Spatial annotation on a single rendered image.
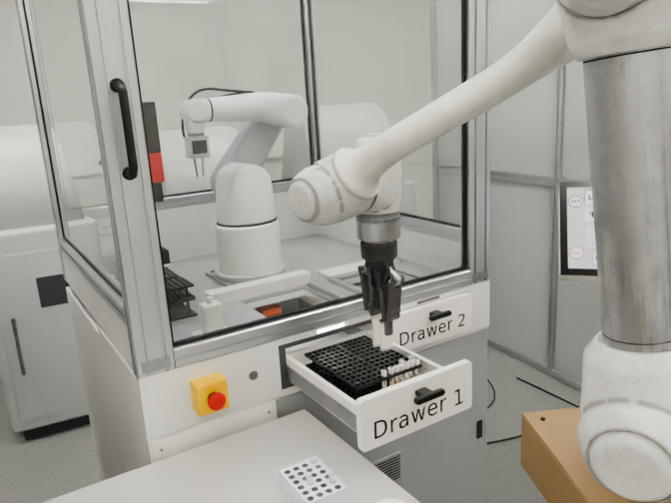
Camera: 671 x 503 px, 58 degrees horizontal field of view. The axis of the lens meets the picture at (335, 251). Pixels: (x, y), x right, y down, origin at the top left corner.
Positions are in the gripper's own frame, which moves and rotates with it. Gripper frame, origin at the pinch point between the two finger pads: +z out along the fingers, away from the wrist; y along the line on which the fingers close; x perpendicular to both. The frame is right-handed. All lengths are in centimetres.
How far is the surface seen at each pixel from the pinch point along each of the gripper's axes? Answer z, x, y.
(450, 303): 8.4, -38.9, 21.3
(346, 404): 11.8, 11.6, -2.9
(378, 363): 10.0, -2.6, 5.5
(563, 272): 3, -71, 9
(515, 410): 100, -133, 80
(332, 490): 20.8, 22.5, -13.7
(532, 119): -33, -177, 112
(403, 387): 7.5, 3.0, -10.8
